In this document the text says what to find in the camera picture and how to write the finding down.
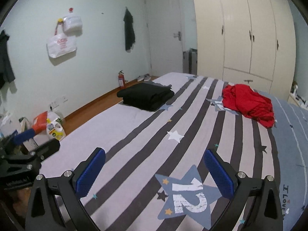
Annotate white detergent bottle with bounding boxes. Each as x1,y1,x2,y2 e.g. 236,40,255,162
46,112,66,142

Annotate cream wardrobe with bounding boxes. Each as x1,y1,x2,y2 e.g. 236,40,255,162
191,0,296,99

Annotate black and white gadget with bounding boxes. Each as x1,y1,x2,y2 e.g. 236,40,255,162
296,94,308,107

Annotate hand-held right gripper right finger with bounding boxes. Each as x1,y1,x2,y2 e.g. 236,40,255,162
204,149,283,231

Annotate red fire extinguisher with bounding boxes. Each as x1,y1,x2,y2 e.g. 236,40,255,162
117,70,126,88

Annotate orange packet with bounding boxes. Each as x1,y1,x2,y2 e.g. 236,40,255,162
32,112,49,135

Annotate folded black garment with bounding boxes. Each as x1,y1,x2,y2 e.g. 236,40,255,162
123,94,175,112

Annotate white tote bag red print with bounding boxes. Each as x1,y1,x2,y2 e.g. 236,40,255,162
46,32,77,59

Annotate white box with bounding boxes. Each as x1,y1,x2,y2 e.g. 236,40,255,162
23,135,46,152

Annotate black hanging garment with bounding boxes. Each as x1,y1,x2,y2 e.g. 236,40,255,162
123,8,136,51

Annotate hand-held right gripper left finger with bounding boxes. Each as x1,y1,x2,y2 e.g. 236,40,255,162
25,147,106,231

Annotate white door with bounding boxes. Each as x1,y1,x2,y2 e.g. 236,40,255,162
144,0,183,76

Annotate dark suitcase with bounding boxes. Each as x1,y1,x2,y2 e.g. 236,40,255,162
183,49,198,74

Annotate black pants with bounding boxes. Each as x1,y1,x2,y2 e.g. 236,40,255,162
117,82,175,101

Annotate red garment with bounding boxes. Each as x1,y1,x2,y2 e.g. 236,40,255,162
222,84,275,128

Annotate bed with striped star sheet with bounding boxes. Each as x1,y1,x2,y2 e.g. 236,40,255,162
38,72,308,231

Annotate dark hanging jacket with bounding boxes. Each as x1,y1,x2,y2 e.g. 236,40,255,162
0,30,16,89

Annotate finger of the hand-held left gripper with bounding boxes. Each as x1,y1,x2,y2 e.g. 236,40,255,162
7,140,60,164
0,128,36,150

